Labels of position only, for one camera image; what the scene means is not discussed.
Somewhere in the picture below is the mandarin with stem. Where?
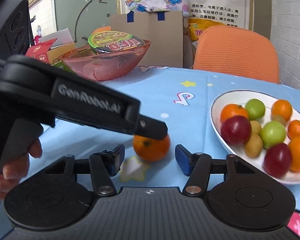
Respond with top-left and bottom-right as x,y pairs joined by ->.
133,135 -> 171,163
220,103 -> 249,124

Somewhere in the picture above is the dark red plum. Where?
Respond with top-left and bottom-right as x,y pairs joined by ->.
263,143 -> 292,178
221,115 -> 251,145

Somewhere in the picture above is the small longan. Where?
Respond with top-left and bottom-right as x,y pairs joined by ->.
244,133 -> 263,158

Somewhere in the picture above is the brown longan table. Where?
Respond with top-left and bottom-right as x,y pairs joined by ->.
250,120 -> 262,135

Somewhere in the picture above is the green jujube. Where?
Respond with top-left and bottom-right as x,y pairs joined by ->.
260,121 -> 286,149
245,99 -> 266,120

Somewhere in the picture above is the large smooth orange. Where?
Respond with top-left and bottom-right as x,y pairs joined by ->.
288,137 -> 300,172

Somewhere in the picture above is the mandarin orange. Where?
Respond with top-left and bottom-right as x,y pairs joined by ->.
287,120 -> 300,139

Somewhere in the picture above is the person's left hand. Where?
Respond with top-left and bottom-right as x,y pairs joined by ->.
0,139 -> 42,200

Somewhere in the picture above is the red snack box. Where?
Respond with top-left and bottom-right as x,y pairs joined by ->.
25,38 -> 57,63

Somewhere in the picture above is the green cardboard box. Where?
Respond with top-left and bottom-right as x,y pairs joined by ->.
52,60 -> 74,73

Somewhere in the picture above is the blue patterned tablecloth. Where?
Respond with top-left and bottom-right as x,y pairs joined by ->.
0,65 -> 300,239

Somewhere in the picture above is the mandarin with stem on plate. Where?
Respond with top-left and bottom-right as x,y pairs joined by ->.
220,103 -> 249,124

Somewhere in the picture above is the pink plastic bowl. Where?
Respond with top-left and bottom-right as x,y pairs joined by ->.
61,40 -> 151,81

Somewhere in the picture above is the green jujube on plate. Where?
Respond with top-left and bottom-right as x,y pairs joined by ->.
245,99 -> 266,120

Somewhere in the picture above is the white oval plate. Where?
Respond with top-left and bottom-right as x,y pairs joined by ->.
210,90 -> 300,185

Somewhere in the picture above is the brown longan on plate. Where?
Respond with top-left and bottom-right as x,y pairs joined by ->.
271,115 -> 286,126

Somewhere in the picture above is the instant noodle cup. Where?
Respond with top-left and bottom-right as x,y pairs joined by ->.
88,31 -> 145,54

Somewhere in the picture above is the brown cardboard box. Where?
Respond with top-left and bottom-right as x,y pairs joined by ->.
110,11 -> 183,68

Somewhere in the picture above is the orange at plate back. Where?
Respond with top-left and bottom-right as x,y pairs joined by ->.
271,99 -> 293,121

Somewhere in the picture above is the yellow snack bag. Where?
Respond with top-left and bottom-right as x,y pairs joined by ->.
187,18 -> 224,42

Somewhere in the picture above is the framed chinese text poster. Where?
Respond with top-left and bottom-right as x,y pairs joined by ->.
117,0 -> 254,30

